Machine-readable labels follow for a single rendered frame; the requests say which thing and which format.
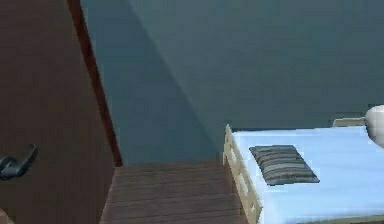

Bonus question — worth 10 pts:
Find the brown room door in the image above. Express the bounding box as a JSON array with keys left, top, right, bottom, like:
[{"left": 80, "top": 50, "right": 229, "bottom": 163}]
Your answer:
[{"left": 0, "top": 0, "right": 124, "bottom": 224}]

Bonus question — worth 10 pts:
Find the grey striped pillow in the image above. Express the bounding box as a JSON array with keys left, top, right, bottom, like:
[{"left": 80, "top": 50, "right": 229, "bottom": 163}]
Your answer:
[{"left": 248, "top": 144, "right": 321, "bottom": 187}]

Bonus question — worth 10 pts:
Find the pale wooden bed blue sheet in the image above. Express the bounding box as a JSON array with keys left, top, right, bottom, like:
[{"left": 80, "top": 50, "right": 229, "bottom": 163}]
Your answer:
[{"left": 222, "top": 116, "right": 384, "bottom": 224}]

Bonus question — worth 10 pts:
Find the black door handle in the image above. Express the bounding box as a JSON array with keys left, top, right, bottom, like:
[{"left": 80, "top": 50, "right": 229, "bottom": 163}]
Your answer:
[{"left": 0, "top": 143, "right": 39, "bottom": 181}]

